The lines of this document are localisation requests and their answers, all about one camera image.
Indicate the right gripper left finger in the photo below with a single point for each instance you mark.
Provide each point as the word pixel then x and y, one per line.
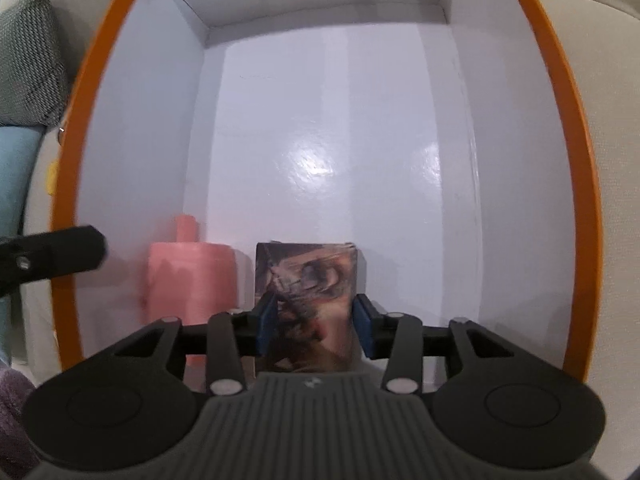
pixel 231 336

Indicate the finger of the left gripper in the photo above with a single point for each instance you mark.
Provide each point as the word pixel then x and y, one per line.
pixel 43 256

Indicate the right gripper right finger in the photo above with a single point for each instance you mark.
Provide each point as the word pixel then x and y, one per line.
pixel 394 337

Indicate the pink pump bottle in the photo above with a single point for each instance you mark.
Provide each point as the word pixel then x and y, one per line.
pixel 189 279

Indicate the photo card box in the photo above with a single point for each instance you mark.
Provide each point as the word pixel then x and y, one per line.
pixel 314 285

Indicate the yellow tape measure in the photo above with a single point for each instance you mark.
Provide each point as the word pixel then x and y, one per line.
pixel 52 177

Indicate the light blue cushion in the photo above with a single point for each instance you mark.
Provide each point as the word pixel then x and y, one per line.
pixel 19 149

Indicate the houndstooth pillow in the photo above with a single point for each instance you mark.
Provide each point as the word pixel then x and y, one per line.
pixel 34 81

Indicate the orange storage box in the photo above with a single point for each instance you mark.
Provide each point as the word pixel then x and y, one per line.
pixel 446 139

